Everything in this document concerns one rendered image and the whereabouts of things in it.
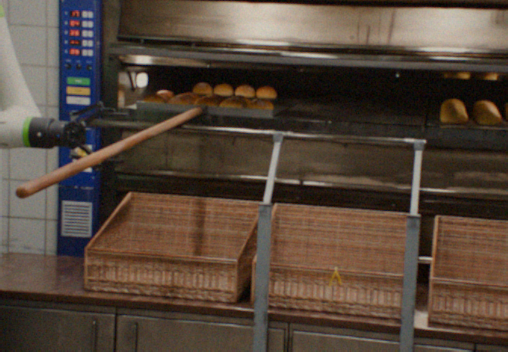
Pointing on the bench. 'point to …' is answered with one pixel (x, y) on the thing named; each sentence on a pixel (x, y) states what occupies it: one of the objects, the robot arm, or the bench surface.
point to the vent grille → (76, 219)
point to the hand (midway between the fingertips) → (122, 138)
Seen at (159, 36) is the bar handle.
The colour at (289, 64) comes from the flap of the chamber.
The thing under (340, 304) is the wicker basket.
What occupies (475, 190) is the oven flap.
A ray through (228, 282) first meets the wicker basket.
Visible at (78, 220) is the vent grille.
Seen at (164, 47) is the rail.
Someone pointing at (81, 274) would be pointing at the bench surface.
